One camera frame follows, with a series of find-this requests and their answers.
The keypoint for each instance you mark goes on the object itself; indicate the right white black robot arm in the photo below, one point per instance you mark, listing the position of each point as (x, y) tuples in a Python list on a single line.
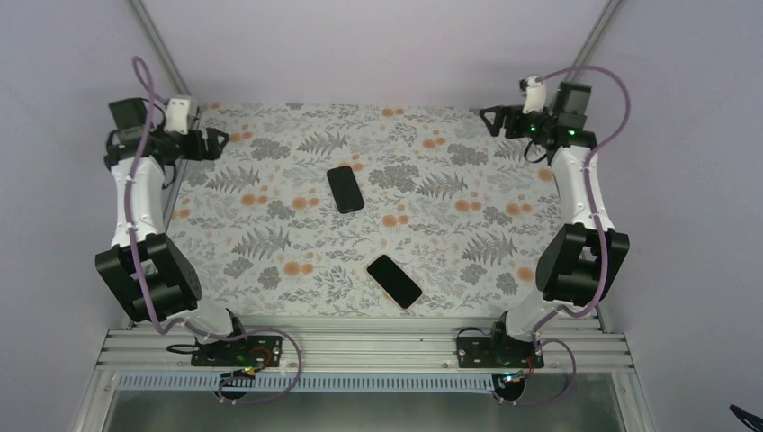
[(577, 268)]

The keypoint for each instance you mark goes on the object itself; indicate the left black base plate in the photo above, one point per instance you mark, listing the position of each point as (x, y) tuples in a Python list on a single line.
[(252, 352)]

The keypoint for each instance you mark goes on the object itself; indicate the black phone in pink case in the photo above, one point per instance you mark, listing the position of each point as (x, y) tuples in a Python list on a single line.
[(394, 281)]

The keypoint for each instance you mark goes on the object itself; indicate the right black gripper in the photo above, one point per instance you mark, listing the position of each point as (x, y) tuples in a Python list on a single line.
[(500, 112)]

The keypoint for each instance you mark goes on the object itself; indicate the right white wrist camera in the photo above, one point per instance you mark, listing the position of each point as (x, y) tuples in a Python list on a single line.
[(534, 90)]

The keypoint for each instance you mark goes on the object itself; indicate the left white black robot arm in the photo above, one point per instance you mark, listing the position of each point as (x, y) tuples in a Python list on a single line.
[(146, 272)]

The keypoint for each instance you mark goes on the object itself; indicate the dark green smartphone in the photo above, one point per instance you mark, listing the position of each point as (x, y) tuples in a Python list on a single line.
[(345, 189)]

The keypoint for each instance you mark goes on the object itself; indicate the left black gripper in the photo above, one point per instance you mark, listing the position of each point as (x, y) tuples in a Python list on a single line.
[(197, 153)]

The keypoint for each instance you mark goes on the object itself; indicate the slotted grey cable duct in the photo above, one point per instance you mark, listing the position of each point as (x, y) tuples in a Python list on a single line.
[(309, 382)]

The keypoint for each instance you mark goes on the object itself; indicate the black object at corner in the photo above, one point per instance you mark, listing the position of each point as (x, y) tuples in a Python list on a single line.
[(749, 420)]

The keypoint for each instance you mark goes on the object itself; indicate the aluminium rail frame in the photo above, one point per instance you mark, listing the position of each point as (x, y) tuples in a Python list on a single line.
[(371, 345)]

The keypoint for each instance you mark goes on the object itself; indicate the floral patterned table mat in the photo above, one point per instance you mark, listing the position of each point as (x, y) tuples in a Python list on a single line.
[(464, 214)]

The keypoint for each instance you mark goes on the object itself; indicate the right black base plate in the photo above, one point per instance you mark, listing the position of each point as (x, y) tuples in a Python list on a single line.
[(483, 353)]

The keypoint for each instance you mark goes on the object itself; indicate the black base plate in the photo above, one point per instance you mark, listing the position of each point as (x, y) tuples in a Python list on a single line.
[(252, 352), (483, 353)]

